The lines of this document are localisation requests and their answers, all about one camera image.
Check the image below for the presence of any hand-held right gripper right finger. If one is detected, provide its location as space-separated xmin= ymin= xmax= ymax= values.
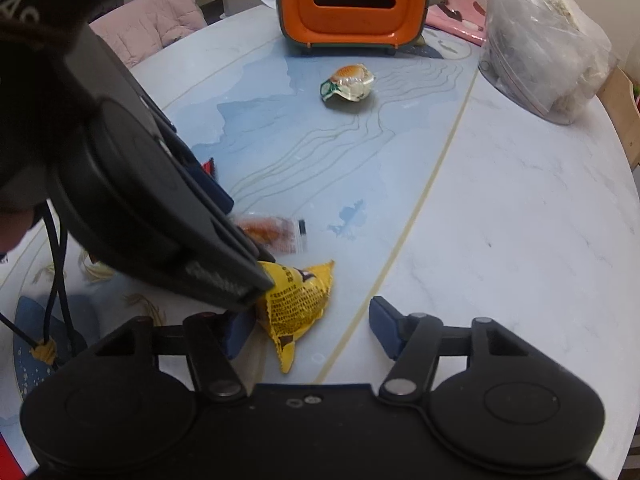
xmin=368 ymin=296 xmax=545 ymax=404

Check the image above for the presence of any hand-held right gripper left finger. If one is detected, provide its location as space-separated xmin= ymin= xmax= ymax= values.
xmin=95 ymin=309 xmax=257 ymax=402

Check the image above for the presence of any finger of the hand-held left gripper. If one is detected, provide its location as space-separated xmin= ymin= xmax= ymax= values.
xmin=172 ymin=129 xmax=235 ymax=215
xmin=219 ymin=212 xmax=275 ymax=282

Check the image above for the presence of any small clear orange snack packet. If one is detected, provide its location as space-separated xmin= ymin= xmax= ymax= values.
xmin=234 ymin=214 xmax=309 ymax=254

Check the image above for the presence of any yellow triangular snack packet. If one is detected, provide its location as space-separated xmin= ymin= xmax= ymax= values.
xmin=254 ymin=259 xmax=336 ymax=375

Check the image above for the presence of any pink padded jacket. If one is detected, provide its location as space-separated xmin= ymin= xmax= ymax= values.
xmin=89 ymin=0 xmax=209 ymax=72

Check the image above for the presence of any small orange green snack packet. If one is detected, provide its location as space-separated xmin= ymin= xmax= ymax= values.
xmin=319 ymin=63 xmax=376 ymax=104

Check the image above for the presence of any green orange tissue box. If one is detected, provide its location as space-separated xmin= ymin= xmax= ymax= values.
xmin=274 ymin=0 xmax=432 ymax=57

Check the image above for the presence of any pink printed pouch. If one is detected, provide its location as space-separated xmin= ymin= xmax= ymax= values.
xmin=424 ymin=0 xmax=489 ymax=47

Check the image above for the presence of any clear plastic bag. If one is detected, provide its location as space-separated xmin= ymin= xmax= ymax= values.
xmin=477 ymin=0 xmax=614 ymax=126

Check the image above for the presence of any black cord with yellow tassel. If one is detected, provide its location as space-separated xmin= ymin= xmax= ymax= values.
xmin=0 ymin=199 xmax=90 ymax=367

